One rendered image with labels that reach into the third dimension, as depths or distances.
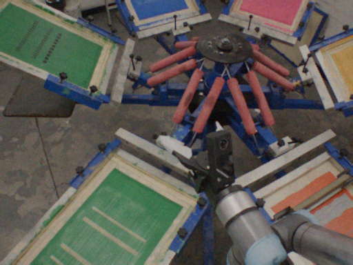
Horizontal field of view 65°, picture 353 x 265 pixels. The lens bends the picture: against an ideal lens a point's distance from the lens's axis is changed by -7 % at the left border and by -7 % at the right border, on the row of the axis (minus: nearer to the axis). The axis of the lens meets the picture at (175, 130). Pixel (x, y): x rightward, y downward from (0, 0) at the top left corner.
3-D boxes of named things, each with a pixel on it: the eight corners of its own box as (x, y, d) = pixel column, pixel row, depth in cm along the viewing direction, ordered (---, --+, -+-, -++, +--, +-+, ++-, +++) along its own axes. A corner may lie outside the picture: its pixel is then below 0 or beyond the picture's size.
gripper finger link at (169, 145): (151, 157, 70) (186, 175, 67) (153, 140, 65) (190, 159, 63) (158, 149, 72) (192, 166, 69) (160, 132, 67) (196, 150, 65)
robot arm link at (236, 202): (230, 214, 53) (265, 200, 56) (218, 194, 56) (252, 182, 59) (220, 232, 59) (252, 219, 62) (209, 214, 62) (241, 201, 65)
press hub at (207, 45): (237, 185, 251) (278, 50, 148) (198, 205, 239) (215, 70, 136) (213, 152, 273) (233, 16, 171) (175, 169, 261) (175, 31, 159)
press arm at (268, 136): (285, 156, 148) (288, 150, 144) (277, 161, 146) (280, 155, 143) (265, 134, 158) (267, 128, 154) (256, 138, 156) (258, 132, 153)
